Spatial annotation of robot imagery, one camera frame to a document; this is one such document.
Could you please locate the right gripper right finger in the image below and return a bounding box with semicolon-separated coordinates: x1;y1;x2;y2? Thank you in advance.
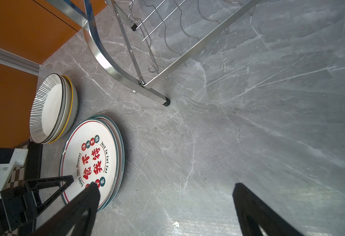
233;183;303;236

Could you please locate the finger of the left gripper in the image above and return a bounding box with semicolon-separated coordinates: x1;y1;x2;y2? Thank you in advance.
24;175;74;215

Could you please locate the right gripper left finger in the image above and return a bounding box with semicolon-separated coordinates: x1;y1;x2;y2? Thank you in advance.
32;183;100;236

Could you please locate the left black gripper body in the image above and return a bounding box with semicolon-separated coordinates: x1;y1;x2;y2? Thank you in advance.
0;185;40;236

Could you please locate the white deep plate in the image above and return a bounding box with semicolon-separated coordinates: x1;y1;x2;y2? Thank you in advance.
29;73;66;144

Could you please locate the yellow rimmed dotted plate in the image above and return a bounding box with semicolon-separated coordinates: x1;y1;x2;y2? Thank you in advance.
48;76;79;144

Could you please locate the silver wire dish rack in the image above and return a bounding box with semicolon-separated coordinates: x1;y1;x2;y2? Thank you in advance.
51;1;258;106

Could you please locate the white red patterned plate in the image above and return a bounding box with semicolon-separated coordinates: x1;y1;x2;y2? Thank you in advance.
91;115;125;211

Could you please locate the black white chessboard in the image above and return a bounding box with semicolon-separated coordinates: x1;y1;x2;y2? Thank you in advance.
4;139;43;236

